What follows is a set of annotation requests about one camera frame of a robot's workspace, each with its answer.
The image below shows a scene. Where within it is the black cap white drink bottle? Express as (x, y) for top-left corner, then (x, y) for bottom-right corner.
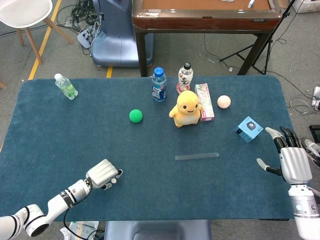
(176, 62), (194, 95)

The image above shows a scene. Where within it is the white power strip with plugs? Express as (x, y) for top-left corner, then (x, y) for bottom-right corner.
(76, 26), (101, 50)

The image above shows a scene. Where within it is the green foam ball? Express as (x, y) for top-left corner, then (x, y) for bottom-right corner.
(128, 108), (144, 124)

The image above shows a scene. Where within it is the green label clear bottle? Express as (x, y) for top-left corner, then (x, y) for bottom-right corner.
(54, 73), (79, 101)

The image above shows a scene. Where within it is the black flat device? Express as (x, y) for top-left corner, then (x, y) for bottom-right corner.
(309, 124), (320, 142)

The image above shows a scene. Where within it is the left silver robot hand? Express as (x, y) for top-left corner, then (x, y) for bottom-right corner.
(85, 158), (124, 190)

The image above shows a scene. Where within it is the dark blue table mat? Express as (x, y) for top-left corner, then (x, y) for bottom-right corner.
(0, 75), (318, 223)

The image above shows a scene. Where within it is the pink floral carton box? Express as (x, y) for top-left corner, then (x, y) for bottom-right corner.
(194, 83), (216, 123)

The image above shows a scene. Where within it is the black tripod stand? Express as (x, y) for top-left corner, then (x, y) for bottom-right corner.
(219, 0), (305, 76)

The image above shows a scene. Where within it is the peach coloured ball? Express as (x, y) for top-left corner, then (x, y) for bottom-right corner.
(216, 95), (232, 110)

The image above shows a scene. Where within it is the blue grey robot torso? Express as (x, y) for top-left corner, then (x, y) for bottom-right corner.
(103, 219), (212, 240)

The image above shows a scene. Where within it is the black cable bundle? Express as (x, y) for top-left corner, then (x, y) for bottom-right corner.
(56, 0), (101, 33)

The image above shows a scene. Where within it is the grey sneaker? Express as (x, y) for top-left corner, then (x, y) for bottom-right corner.
(299, 136), (320, 169)

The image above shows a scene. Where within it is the blue cap water bottle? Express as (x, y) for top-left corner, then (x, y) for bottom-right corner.
(151, 66), (168, 103)

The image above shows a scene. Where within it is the white loose cable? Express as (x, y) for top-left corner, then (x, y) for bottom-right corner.
(289, 99), (316, 116)

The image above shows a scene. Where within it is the blue grey machine base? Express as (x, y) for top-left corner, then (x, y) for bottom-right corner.
(90, 0), (155, 68)

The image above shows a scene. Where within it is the yellow plush duck toy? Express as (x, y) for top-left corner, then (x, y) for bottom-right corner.
(168, 90), (204, 129)

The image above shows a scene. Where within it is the small light blue box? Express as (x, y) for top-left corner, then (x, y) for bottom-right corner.
(234, 115), (264, 144)

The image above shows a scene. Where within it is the white chair with wooden legs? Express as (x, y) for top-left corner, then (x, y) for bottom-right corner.
(0, 0), (75, 65)

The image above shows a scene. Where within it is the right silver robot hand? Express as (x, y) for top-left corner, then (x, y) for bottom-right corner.
(256, 126), (313, 185)

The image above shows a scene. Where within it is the clear glass test tube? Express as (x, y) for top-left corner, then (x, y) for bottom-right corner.
(174, 152), (220, 162)

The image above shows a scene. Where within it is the clear plastic bag with papers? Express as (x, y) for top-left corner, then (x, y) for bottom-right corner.
(59, 221), (101, 240)

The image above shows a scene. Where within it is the brown mahjong table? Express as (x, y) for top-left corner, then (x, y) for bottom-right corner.
(131, 0), (284, 77)

